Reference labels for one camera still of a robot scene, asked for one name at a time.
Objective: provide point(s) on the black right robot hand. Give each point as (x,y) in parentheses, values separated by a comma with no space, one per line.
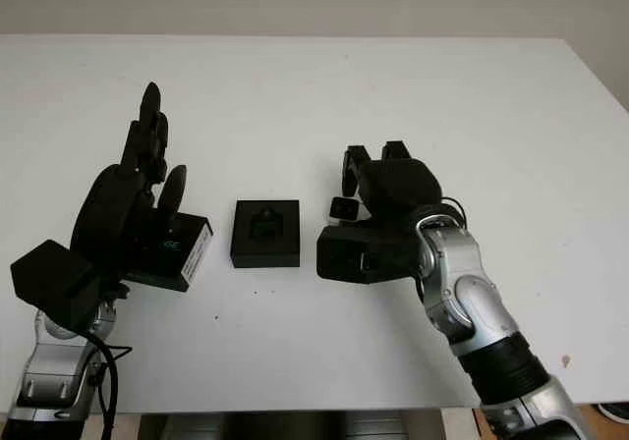
(393,184)

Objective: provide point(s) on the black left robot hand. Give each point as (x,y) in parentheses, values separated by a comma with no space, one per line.
(108,214)

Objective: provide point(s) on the small silver black camera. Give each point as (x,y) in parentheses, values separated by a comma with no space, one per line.
(344,209)

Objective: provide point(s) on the black RealSense box lid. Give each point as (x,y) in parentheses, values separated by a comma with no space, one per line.
(189,243)

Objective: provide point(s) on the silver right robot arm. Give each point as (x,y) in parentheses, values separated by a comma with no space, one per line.
(481,297)

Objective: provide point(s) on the grey robot torso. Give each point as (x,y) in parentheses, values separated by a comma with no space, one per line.
(295,427)

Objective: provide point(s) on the black white shoe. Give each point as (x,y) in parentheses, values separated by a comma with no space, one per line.
(614,410)

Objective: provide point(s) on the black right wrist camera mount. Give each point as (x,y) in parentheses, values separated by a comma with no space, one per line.
(359,253)

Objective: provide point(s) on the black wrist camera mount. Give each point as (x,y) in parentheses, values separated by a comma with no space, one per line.
(54,278)
(359,253)

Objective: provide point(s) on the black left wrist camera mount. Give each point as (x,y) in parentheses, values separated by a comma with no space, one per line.
(54,278)

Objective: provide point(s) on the black camera box base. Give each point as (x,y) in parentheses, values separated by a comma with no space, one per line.
(290,234)

